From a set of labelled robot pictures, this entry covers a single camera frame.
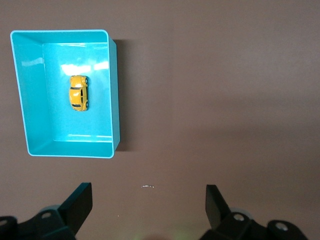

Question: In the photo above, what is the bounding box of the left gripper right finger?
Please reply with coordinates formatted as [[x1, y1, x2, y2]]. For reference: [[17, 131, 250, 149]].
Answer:
[[199, 184, 310, 240]]

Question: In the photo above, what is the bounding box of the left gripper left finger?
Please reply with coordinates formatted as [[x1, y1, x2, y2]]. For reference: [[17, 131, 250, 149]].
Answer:
[[0, 182, 93, 240]]

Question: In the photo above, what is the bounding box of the yellow beetle toy car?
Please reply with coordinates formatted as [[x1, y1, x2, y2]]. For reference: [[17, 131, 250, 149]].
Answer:
[[68, 74, 90, 112]]

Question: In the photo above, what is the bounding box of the brown table mat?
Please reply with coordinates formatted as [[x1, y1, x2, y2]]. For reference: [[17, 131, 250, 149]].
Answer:
[[0, 0, 320, 240]]

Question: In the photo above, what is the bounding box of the turquoise plastic bin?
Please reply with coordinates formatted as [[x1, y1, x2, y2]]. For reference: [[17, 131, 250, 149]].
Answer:
[[9, 29, 123, 159]]

